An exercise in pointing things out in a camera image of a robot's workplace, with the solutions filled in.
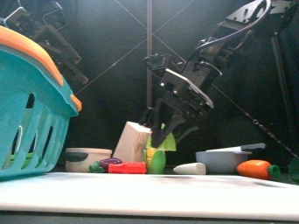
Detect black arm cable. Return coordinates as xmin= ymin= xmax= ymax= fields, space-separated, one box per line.
xmin=195 ymin=0 xmax=274 ymax=51

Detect white toy egg piece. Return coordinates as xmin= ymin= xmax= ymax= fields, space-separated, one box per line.
xmin=173 ymin=162 xmax=207 ymax=176

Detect teal plastic basket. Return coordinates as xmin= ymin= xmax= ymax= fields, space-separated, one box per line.
xmin=0 ymin=43 xmax=81 ymax=179

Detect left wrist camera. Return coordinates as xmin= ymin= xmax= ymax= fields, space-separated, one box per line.
xmin=4 ymin=1 xmax=66 ymax=30

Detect red toy pepper piece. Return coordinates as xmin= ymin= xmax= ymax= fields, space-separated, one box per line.
xmin=107 ymin=161 xmax=149 ymax=175

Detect purple toy eggplant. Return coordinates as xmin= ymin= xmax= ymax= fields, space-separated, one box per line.
xmin=89 ymin=157 xmax=125 ymax=173

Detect toy corn with green husk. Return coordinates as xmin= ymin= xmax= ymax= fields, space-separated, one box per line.
xmin=145 ymin=147 xmax=167 ymax=175

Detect vertical metal frame pole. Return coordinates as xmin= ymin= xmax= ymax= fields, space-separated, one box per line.
xmin=145 ymin=0 xmax=155 ymax=109

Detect white cutting board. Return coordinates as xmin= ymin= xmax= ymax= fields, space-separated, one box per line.
xmin=0 ymin=171 xmax=299 ymax=222

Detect grey-blue toy pot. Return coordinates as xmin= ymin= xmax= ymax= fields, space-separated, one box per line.
xmin=195 ymin=150 xmax=254 ymax=175

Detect cream toy pot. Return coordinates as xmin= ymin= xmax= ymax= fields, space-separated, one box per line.
xmin=63 ymin=147 xmax=114 ymax=173

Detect right wrist camera mount plate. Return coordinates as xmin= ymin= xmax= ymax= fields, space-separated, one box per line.
xmin=159 ymin=68 xmax=215 ymax=109

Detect wooden toy knife block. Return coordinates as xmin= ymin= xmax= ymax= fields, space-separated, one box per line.
xmin=113 ymin=121 xmax=154 ymax=164

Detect black camera on pole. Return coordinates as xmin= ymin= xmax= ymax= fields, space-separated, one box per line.
xmin=143 ymin=53 xmax=185 ymax=79

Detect black toy knife handles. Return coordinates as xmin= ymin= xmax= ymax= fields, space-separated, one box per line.
xmin=138 ymin=106 xmax=157 ymax=129

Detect orange toy carrot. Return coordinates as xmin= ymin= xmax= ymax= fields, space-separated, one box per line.
xmin=237 ymin=159 xmax=282 ymax=180

